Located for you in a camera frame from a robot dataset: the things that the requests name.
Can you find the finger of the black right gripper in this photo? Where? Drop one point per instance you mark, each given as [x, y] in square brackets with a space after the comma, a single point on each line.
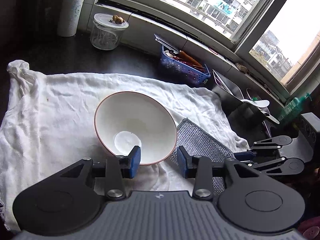
[276, 147]
[281, 167]

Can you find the white ceramic bowl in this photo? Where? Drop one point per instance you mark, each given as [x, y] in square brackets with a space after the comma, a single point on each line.
[126, 119]

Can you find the brown-handled kitchen knife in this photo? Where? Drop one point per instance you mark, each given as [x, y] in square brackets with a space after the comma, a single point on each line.
[179, 53]

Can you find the window frame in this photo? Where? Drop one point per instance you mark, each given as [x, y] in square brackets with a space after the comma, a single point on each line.
[277, 40]

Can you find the metal sink tray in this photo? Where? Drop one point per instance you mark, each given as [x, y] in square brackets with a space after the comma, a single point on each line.
[228, 86]

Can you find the green dish soap bottle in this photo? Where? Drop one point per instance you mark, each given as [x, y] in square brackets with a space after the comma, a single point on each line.
[292, 109]

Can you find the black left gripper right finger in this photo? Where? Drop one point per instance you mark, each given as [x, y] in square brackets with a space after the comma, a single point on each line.
[251, 200]

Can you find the grey mesh dish cloth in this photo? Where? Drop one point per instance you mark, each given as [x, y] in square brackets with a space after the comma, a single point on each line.
[196, 141]

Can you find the brown lump on windowsill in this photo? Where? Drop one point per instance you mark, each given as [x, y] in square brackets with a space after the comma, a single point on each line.
[241, 68]

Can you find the blue plastic basket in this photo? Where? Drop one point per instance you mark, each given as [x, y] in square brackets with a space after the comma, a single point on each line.
[190, 74]

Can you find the glass jar with lid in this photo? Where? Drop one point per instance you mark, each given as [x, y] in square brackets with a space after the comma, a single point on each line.
[106, 35]

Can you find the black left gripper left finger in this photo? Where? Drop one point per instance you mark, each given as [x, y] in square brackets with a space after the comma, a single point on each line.
[74, 197]

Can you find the white paper towel roll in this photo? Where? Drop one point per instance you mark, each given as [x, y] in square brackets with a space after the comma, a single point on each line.
[69, 17]

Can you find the ginger piece on jar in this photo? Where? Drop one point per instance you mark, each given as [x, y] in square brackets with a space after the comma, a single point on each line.
[117, 20]

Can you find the white rice spoon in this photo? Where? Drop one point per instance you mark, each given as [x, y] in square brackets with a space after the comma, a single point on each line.
[258, 103]

